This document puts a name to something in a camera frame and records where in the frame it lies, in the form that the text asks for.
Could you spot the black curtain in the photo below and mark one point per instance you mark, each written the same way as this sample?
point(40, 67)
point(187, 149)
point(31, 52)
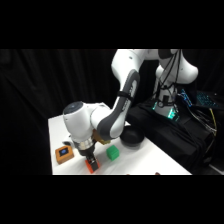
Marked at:
point(50, 83)

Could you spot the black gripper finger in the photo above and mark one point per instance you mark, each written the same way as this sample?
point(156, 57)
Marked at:
point(95, 164)
point(87, 161)

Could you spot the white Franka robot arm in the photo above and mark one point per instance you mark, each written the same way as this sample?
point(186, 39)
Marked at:
point(116, 110)

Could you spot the orange box with blue screen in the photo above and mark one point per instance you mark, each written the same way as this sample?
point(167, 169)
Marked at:
point(64, 154)

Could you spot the small green light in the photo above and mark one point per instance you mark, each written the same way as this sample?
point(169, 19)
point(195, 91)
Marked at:
point(173, 115)

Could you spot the small brown object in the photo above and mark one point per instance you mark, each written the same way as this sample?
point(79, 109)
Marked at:
point(157, 173)

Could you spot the blue lit keyboard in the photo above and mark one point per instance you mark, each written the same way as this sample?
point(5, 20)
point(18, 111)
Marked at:
point(208, 99)

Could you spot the green cube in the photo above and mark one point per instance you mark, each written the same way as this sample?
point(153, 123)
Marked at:
point(112, 153)

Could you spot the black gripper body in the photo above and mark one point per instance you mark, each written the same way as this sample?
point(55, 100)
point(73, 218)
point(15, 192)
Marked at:
point(86, 154)

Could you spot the black bowl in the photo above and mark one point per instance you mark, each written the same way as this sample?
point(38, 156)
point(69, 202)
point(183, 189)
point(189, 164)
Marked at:
point(132, 138)

